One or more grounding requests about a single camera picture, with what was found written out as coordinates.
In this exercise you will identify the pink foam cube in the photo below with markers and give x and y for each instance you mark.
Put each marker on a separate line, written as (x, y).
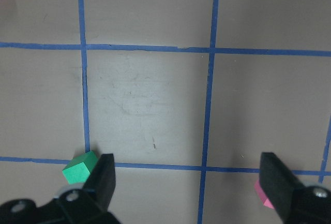
(262, 196)

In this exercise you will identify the green foam cube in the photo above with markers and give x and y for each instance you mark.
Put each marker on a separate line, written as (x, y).
(79, 168)

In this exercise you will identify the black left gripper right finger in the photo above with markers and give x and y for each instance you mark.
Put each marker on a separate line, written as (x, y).
(293, 200)

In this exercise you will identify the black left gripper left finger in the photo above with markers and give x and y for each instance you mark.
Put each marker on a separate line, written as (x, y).
(78, 203)

